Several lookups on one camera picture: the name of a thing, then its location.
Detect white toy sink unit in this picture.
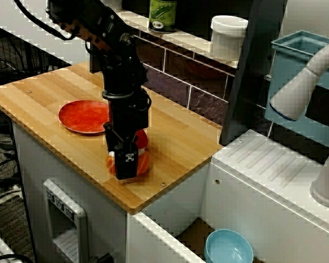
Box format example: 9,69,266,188
126,128,329,263

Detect white cabinet body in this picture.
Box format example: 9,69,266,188
10,120,128,263

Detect grey dispenser panel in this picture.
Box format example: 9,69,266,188
42,178,89,263

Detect wide dark shelf panel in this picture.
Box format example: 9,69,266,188
220,0,288,146

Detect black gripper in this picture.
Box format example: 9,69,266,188
103,92,154,181

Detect orange round plate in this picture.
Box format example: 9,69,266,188
58,100,112,137

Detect light blue bowl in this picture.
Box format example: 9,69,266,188
204,228,254,263

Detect teal plastic bin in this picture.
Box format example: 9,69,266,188
264,30,329,150

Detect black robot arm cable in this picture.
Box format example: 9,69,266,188
13,0,73,42

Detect grey toy faucet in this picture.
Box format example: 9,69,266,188
269,39,329,209

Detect aluminium extrusion bar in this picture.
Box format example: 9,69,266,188
0,224,16,263

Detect salmon nigiri sushi toy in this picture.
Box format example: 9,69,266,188
106,150,151,176

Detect white plastic cup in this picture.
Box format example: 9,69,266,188
210,15,249,61

